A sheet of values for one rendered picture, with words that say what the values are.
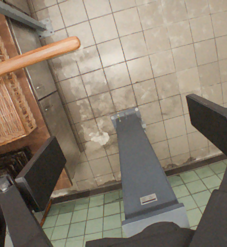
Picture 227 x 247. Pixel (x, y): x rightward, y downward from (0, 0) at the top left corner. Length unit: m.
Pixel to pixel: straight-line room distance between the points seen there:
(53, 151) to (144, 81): 1.52
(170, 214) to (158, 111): 1.23
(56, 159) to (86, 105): 1.52
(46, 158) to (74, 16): 1.58
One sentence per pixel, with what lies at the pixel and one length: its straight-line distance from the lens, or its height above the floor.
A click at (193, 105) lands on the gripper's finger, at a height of 1.49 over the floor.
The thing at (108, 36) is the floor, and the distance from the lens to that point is 1.65.
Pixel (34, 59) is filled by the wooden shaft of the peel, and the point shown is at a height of 1.21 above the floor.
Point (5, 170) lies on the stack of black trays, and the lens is 1.06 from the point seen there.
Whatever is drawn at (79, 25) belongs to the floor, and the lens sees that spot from 1.68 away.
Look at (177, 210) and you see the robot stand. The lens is 0.64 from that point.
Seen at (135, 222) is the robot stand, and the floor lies 1.20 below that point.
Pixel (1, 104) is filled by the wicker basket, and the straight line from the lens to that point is 1.25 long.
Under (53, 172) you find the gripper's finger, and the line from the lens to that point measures 0.17.
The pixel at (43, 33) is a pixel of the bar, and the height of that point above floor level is 0.01.
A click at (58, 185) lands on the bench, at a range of 1.36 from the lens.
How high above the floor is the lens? 1.64
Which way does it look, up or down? 72 degrees down
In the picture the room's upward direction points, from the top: 176 degrees clockwise
